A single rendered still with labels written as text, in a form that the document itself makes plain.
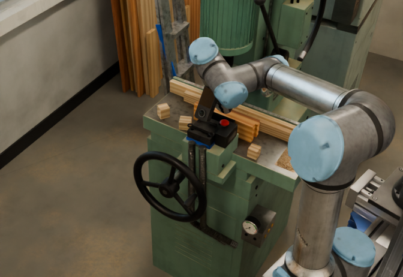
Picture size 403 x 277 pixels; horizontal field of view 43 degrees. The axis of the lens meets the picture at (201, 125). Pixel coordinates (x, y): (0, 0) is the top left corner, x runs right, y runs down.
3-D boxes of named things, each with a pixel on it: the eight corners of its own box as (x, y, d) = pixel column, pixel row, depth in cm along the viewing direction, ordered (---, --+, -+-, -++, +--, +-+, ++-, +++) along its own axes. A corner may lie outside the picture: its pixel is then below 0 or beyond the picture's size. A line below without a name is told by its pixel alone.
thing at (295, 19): (276, 43, 178) (282, 3, 169) (286, 32, 184) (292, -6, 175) (298, 50, 175) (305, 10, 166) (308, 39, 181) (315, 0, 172)
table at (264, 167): (126, 141, 182) (125, 129, 179) (174, 99, 203) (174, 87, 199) (281, 212, 159) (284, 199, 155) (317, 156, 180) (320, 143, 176)
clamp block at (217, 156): (180, 159, 172) (180, 139, 166) (201, 138, 181) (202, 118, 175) (218, 177, 166) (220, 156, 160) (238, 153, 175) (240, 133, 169)
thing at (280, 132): (183, 101, 192) (183, 92, 190) (186, 98, 194) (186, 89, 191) (335, 160, 169) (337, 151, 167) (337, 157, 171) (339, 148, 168)
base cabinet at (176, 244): (150, 265, 241) (145, 154, 196) (212, 190, 280) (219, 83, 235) (234, 312, 224) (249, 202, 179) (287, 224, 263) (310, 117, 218)
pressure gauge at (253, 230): (240, 233, 181) (241, 218, 176) (244, 226, 184) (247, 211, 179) (256, 241, 179) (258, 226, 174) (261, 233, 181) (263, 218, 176)
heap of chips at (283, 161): (274, 164, 167) (274, 160, 166) (286, 147, 174) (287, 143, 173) (294, 172, 164) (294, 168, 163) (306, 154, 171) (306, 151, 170)
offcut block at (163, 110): (161, 119, 183) (160, 110, 181) (157, 114, 186) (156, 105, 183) (170, 117, 185) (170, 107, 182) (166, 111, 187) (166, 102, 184)
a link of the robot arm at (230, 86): (264, 83, 128) (241, 53, 133) (226, 95, 123) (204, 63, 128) (256, 102, 134) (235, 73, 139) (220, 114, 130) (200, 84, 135)
